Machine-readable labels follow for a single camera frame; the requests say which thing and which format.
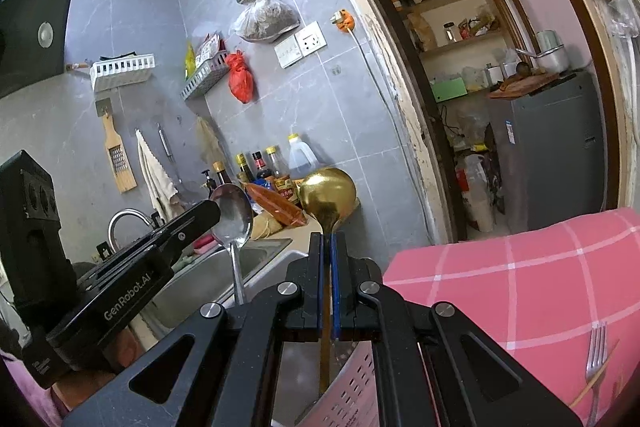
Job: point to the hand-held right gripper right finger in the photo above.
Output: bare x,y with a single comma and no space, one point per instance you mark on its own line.
337,287

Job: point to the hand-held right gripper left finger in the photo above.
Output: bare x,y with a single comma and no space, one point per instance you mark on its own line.
316,287

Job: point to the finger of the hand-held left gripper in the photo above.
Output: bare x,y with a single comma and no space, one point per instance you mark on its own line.
190,224

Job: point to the silver steel spoon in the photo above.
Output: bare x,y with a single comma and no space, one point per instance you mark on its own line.
231,212

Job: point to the gold spoon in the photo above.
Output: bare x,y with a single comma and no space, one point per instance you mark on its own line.
327,197

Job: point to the perforated plastic utensil holder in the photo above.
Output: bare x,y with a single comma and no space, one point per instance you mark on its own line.
350,387

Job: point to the person's left forearm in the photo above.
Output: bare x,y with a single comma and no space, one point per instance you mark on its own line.
30,387

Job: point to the pink scrub sponge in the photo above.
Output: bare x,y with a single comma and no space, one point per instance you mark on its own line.
205,244

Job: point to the dark sauce bottle black cap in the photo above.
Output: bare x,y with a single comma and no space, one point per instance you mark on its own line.
206,179

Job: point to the stainless steel sink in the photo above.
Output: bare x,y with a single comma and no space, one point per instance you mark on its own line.
210,272

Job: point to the beige hanging towel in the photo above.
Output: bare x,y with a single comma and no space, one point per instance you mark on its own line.
157,177

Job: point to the dark sauce bottle orange cap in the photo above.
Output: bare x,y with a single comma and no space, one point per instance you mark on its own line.
220,172

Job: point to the chrome faucet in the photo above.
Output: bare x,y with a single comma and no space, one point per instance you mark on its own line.
125,216

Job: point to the beige bagged food block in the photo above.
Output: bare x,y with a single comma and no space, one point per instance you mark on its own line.
265,227

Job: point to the tall sauce bottle yellow cap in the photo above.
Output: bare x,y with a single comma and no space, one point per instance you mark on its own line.
243,164

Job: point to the hanging metal utensil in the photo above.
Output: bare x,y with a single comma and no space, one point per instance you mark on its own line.
166,144

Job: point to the tan hanging cloth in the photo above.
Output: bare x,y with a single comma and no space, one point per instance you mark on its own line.
210,142

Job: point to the orange seasoning packet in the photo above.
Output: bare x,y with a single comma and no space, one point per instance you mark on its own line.
275,207

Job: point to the sauce bottle red black cap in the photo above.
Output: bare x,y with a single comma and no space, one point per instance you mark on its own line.
259,162

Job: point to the wooden grater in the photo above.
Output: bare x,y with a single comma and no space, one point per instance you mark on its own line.
118,157

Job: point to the clear bottle yellow cap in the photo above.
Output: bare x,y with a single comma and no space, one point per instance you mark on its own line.
276,162

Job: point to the large plastic oil jug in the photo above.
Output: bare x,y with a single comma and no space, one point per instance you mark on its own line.
301,157

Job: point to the red plastic bag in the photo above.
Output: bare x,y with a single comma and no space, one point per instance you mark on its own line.
240,77

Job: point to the yellow green packet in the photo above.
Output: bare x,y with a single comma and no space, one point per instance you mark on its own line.
190,62

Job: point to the pink checkered tablecloth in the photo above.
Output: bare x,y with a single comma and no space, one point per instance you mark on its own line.
525,267

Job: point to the clear bag of dried goods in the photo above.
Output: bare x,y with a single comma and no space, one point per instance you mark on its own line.
265,17

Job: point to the green box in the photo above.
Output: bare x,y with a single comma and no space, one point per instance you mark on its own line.
448,89

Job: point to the grey washing machine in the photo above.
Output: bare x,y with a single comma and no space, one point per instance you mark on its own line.
545,147

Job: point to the steel fork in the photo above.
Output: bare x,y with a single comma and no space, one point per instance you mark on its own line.
596,352

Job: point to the wooden chopstick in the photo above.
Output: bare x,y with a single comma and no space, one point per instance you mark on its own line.
585,394

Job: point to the wooden cutting board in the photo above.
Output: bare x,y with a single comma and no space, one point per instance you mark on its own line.
525,84

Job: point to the glass jar dark lid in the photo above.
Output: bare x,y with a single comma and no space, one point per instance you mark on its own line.
449,32

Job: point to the red snack bag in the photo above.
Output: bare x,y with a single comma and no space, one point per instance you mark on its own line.
475,28

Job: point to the metal pot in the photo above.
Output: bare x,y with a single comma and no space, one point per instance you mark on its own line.
552,54

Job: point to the grey wall basket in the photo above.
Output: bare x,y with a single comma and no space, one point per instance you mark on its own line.
205,79

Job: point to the white wall basket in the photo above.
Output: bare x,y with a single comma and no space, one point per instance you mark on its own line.
121,71

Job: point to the wooden door frame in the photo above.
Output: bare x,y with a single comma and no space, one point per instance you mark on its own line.
407,117

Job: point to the white wall switch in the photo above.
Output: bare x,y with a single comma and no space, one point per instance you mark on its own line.
288,52

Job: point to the white wall outlet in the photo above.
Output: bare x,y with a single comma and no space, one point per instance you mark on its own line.
310,39

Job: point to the wooden wall shelf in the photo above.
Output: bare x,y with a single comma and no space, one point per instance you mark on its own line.
440,1

